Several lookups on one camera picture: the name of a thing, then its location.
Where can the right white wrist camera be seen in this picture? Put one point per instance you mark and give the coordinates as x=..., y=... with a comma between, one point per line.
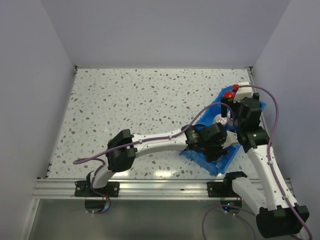
x=242, y=90

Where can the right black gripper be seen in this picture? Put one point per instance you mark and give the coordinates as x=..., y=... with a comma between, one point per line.
x=228, y=100

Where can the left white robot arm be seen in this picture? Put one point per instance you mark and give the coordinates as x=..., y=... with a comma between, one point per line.
x=125, y=147

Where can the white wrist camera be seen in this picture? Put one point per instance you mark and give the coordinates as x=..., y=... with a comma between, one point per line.
x=231, y=139
x=242, y=90

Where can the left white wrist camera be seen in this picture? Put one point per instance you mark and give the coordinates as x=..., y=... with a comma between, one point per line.
x=231, y=139

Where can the red lid sauce jar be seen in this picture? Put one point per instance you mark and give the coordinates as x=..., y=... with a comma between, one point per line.
x=229, y=94

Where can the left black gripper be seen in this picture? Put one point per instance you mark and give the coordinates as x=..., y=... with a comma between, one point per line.
x=218, y=153

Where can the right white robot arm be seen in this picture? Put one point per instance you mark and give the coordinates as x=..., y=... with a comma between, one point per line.
x=276, y=210

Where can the blue plastic divided bin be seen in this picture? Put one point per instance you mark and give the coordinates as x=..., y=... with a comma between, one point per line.
x=220, y=166

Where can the aluminium frame rail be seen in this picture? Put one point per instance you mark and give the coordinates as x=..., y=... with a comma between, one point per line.
x=129, y=189

